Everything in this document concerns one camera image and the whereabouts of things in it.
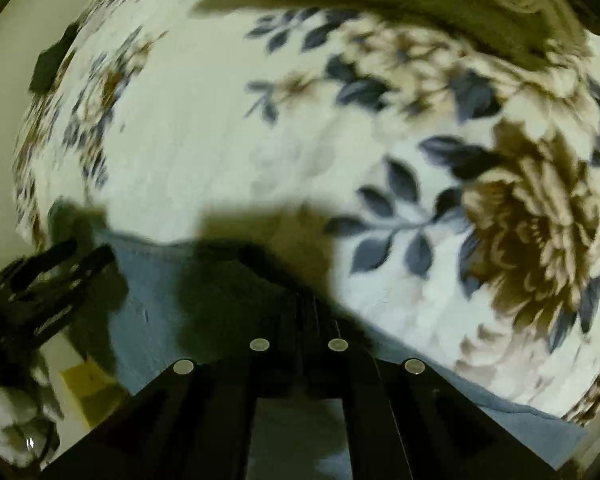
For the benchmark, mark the yellow flat object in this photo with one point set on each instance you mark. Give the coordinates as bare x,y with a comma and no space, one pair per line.
92,392

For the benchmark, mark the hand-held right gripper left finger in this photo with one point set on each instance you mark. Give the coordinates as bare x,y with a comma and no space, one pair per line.
282,345

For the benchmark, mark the blue pants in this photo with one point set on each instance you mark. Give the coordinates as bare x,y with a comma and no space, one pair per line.
147,320

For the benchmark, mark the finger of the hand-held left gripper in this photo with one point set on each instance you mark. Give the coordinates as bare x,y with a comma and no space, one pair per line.
75,287
45,262

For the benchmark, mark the olive cloth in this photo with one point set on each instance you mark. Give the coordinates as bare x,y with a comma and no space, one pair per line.
390,5

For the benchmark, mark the floral printed blanket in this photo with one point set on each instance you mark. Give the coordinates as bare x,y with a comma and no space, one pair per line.
220,135

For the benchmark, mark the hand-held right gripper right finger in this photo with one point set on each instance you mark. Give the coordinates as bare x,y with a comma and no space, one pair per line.
330,365

